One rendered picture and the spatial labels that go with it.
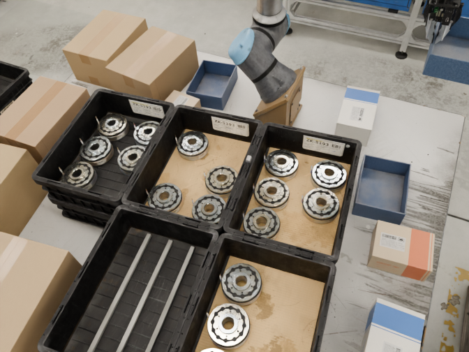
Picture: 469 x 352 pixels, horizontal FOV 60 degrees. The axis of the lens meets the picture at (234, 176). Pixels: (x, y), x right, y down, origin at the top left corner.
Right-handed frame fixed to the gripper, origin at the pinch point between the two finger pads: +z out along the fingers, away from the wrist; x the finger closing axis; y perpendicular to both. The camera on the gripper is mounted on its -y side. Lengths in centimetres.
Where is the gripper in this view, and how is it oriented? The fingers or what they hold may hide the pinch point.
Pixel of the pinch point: (435, 37)
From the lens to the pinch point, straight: 133.9
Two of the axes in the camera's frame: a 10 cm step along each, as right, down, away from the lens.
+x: 8.9, 2.8, -3.6
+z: 1.3, 6.0, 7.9
